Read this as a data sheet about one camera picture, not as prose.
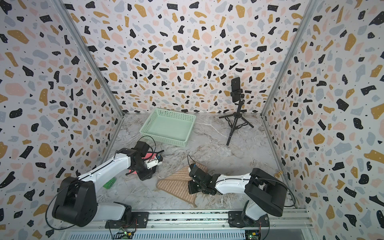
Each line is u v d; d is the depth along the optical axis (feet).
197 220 2.50
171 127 3.59
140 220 2.44
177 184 2.80
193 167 2.61
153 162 2.61
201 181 2.17
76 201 1.36
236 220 2.41
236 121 3.30
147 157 2.48
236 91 2.94
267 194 1.44
